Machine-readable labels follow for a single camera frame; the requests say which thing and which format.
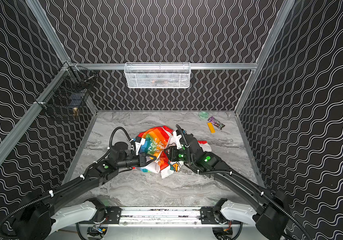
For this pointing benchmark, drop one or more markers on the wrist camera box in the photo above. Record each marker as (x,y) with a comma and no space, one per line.
(179,135)
(138,144)

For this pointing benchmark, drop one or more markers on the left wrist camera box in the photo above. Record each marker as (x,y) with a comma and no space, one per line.
(138,144)

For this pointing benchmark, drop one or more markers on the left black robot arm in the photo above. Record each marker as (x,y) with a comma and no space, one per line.
(34,217)

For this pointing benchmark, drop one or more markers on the white wire mesh basket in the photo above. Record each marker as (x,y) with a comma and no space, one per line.
(158,75)

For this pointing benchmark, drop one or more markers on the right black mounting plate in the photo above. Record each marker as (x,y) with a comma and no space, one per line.
(210,216)

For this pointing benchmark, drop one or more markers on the rainbow cartoon kids jacket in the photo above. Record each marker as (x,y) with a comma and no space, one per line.
(159,138)

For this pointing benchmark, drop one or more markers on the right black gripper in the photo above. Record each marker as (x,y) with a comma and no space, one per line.
(171,153)

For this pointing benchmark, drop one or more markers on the purple M&M's candy packet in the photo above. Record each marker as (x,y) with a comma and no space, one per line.
(216,123)

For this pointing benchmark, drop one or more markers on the green round plastic lid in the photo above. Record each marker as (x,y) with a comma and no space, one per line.
(203,115)

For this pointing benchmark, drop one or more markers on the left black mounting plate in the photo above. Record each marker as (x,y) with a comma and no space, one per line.
(109,215)

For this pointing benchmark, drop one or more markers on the black mounting plate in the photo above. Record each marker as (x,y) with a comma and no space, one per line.
(210,216)
(109,215)

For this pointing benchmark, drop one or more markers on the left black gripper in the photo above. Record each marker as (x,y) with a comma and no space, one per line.
(143,160)

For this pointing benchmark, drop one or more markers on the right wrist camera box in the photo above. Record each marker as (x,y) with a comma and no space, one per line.
(179,135)

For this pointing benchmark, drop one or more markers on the brass knob in basket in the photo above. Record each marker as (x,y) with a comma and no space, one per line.
(75,112)

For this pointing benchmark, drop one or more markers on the yellow rectangular block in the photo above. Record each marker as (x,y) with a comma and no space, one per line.
(211,127)

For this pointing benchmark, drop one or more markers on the black wire wall basket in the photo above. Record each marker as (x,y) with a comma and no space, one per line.
(72,91)

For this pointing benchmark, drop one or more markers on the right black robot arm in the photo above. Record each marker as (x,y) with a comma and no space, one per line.
(271,213)

